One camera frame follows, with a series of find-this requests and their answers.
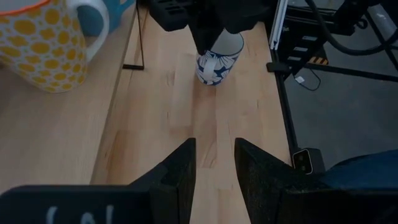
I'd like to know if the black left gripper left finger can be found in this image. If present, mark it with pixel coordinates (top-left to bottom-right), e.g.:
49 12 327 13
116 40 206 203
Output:
129 138 197 224

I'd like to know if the white mug with yellow dots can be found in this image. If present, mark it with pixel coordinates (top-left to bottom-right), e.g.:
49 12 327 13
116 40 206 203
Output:
0 0 110 93

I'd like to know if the black yellow hazard mat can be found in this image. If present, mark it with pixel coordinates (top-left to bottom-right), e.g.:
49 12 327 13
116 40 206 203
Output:
308 55 330 66

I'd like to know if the person's leg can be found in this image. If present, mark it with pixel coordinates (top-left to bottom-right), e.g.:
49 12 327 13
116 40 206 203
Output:
319 149 398 191

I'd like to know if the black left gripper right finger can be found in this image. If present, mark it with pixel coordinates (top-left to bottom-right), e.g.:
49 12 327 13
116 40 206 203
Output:
234 138 324 224

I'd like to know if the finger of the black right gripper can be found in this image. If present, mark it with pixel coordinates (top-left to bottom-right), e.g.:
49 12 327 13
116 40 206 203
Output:
189 18 224 56

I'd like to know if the blue white leaf pattern mug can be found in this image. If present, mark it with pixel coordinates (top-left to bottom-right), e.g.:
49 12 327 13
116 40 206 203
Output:
195 29 245 87

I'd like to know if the plain light blue mug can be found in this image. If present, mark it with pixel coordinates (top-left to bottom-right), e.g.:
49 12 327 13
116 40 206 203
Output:
76 0 137 37

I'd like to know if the table-level camera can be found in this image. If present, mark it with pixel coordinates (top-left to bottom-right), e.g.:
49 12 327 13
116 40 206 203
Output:
291 147 326 175

